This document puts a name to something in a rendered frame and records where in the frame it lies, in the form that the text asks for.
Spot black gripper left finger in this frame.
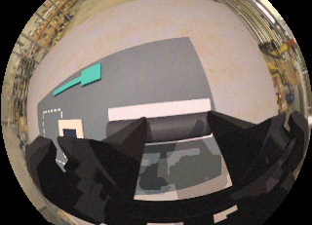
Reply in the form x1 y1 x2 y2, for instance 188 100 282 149
58 116 148 199

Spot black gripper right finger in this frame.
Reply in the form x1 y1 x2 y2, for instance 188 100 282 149
207 109 286 185

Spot beige square tile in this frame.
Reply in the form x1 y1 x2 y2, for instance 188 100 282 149
58 120 83 138

